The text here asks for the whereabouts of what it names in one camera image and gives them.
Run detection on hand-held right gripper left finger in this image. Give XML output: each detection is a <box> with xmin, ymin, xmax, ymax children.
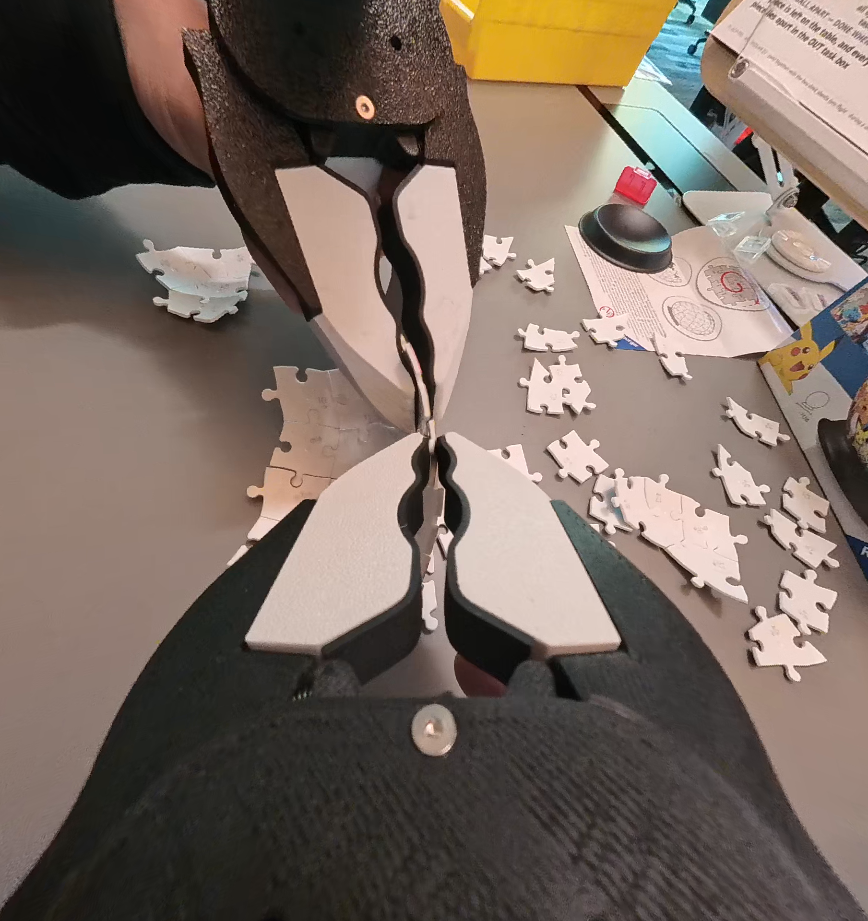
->
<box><xmin>244</xmin><ymin>432</ymin><xmax>435</xmax><ymax>683</ymax></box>

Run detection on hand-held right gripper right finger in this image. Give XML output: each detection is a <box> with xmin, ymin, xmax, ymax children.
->
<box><xmin>438</xmin><ymin>430</ymin><xmax>623</xmax><ymax>683</ymax></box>

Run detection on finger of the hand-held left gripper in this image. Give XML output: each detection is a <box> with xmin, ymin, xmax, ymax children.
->
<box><xmin>274</xmin><ymin>157</ymin><xmax>422</xmax><ymax>434</ymax></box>
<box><xmin>391</xmin><ymin>162</ymin><xmax>476</xmax><ymax>425</ymax></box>

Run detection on large curved white puzzle section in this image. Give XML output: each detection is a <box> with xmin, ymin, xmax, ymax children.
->
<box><xmin>228</xmin><ymin>366</ymin><xmax>406</xmax><ymax>566</ymax></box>

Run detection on white puzzle pieces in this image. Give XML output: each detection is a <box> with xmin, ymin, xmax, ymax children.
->
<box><xmin>418</xmin><ymin>234</ymin><xmax>841</xmax><ymax>683</ymax></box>

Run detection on person's left forearm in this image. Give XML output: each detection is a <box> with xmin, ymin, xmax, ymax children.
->
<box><xmin>0</xmin><ymin>0</ymin><xmax>215</xmax><ymax>202</ymax></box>

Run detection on small fan-shaped puzzle section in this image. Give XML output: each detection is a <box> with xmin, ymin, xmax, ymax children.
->
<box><xmin>136</xmin><ymin>241</ymin><xmax>255</xmax><ymax>325</ymax></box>

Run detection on flat assembled white puzzle section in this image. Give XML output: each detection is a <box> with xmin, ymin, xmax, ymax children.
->
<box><xmin>591</xmin><ymin>469</ymin><xmax>750</xmax><ymax>604</ymax></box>

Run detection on black round ball stand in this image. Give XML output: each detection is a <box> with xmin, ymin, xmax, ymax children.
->
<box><xmin>579</xmin><ymin>203</ymin><xmax>674</xmax><ymax>273</ymax></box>

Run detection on blue puzzle ball box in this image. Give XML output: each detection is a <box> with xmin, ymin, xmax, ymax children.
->
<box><xmin>758</xmin><ymin>255</ymin><xmax>868</xmax><ymax>618</ymax></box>

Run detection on person's right hand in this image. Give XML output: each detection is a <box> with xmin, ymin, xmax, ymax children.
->
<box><xmin>454</xmin><ymin>651</ymin><xmax>508</xmax><ymax>697</ymax></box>

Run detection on person's left hand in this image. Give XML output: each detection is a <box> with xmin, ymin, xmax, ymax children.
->
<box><xmin>112</xmin><ymin>0</ymin><xmax>216</xmax><ymax>178</ymax></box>

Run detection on printed paper instruction sheet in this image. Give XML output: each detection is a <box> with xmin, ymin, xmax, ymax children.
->
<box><xmin>565</xmin><ymin>224</ymin><xmax>795</xmax><ymax>358</ymax></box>

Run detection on small red plastic cube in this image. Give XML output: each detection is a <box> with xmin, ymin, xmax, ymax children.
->
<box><xmin>612</xmin><ymin>167</ymin><xmax>658</xmax><ymax>210</ymax></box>

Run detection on yellow plastic bin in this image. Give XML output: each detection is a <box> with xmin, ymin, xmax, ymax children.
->
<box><xmin>441</xmin><ymin>0</ymin><xmax>676</xmax><ymax>87</ymax></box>

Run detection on white board stand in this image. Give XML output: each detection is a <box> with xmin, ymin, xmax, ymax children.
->
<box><xmin>682</xmin><ymin>140</ymin><xmax>868</xmax><ymax>296</ymax></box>

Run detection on clear plastic bag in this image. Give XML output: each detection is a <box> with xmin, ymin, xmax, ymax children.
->
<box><xmin>707</xmin><ymin>212</ymin><xmax>773</xmax><ymax>261</ymax></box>

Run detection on white round disc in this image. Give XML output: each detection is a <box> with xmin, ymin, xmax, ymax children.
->
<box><xmin>771</xmin><ymin>230</ymin><xmax>831</xmax><ymax>273</ymax></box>

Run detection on white laminated instruction board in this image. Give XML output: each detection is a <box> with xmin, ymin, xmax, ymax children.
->
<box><xmin>700</xmin><ymin>0</ymin><xmax>868</xmax><ymax>246</ymax></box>

